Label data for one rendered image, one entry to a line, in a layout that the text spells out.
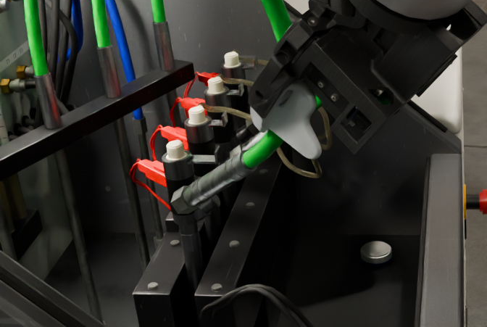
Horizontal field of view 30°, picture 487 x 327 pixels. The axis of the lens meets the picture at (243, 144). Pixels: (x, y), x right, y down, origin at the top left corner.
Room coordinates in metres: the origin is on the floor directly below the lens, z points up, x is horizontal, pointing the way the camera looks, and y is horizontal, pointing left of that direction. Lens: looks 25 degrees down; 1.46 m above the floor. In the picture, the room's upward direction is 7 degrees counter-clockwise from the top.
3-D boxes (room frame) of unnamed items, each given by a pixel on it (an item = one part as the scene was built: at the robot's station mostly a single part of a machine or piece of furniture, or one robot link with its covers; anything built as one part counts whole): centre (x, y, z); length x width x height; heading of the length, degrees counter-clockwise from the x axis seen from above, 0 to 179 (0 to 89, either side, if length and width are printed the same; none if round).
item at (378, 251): (0.98, -0.15, 0.84); 0.04 x 0.04 x 0.01
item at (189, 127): (0.85, 0.03, 1.00); 0.05 x 0.03 x 0.21; 75
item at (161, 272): (0.89, 0.03, 0.91); 0.34 x 0.10 x 0.15; 165
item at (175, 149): (0.78, 0.06, 1.10); 0.02 x 0.02 x 0.03
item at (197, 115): (0.85, 0.04, 1.10); 0.02 x 0.02 x 0.03
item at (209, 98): (0.93, 0.01, 1.00); 0.05 x 0.03 x 0.21; 75
